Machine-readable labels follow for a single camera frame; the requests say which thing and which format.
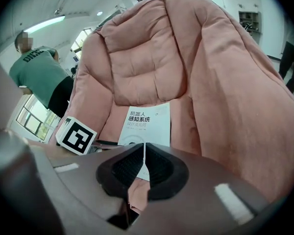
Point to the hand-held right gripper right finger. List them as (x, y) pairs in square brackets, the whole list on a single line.
[(198, 182)]

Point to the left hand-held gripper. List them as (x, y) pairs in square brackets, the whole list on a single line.
[(76, 136)]

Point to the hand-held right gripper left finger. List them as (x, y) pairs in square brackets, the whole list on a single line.
[(88, 177)]

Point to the white book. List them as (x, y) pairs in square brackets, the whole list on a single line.
[(147, 124)]

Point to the pink cushioned armchair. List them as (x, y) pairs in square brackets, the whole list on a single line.
[(223, 94)]

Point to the window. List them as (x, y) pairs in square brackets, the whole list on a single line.
[(81, 40), (34, 119)]

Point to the long ceiling light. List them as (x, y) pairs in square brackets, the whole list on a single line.
[(44, 23)]

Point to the round ceiling light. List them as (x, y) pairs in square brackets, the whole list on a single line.
[(99, 13)]

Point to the white shelf unit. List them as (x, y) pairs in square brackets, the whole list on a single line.
[(250, 21)]

